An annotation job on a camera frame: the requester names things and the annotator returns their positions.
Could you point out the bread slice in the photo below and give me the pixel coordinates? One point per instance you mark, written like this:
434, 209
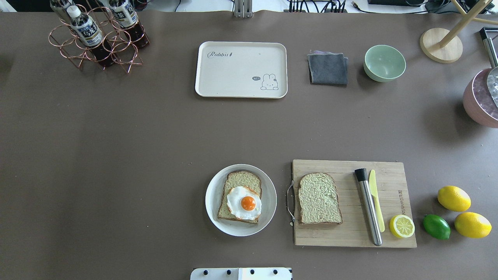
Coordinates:
234, 179
318, 199

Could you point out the fried egg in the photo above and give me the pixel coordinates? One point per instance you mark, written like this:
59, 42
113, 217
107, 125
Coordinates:
244, 203

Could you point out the cream rabbit tray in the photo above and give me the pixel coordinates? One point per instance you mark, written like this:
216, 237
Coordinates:
242, 70

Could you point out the white round plate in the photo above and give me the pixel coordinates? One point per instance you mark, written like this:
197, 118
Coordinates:
213, 199

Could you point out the grey folded cloth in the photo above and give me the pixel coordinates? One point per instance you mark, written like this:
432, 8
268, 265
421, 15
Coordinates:
328, 68

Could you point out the steel muddler black tip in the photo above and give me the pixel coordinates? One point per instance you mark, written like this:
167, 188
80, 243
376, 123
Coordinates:
369, 205

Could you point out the yellow plastic knife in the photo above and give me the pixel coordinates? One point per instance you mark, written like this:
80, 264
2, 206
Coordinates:
375, 197

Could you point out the wooden cutting board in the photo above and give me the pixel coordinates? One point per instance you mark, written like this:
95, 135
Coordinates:
354, 231

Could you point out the green bowl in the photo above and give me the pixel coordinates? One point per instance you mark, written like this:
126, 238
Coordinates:
383, 63

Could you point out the half lemon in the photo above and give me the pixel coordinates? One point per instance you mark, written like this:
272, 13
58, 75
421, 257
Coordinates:
402, 226

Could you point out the tea bottle right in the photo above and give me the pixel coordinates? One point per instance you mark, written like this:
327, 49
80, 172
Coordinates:
125, 14

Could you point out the tea bottle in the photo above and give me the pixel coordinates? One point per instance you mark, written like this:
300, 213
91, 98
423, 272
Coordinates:
91, 36
60, 8
125, 14

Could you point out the tea bottle front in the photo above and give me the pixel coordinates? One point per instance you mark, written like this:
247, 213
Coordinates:
91, 36

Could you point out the green lime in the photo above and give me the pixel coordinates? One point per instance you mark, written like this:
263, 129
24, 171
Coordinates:
436, 226

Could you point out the whole lemon upper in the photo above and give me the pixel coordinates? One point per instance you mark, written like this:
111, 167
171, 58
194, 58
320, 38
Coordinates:
454, 198

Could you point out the whole lemon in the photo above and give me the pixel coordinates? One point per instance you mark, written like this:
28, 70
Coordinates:
472, 225
454, 198

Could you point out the wooden mug tree stand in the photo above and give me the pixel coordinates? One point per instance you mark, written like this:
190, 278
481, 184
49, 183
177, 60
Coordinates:
444, 46

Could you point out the tea bottle left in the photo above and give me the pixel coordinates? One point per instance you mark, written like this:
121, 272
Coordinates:
60, 8

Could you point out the pink ice bowl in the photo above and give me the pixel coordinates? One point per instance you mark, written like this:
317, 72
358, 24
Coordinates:
477, 101

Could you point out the whole lemon lower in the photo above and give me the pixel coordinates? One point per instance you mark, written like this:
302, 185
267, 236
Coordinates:
472, 225

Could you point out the metal ice scoop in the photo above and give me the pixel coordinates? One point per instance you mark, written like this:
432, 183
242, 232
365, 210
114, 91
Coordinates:
488, 35

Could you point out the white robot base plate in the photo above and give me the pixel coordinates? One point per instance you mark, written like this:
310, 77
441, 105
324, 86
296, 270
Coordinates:
255, 273

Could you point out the copper wire bottle rack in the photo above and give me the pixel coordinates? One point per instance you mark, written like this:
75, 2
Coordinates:
108, 34

